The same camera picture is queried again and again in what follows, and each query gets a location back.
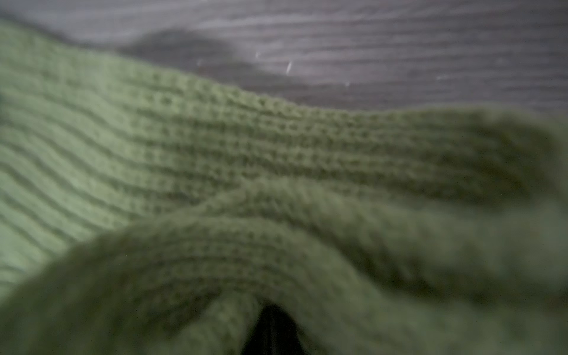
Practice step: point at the green knitted scarf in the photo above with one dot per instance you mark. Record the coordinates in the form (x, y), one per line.
(148, 211)

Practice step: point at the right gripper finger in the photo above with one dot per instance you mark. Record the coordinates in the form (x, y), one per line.
(274, 334)

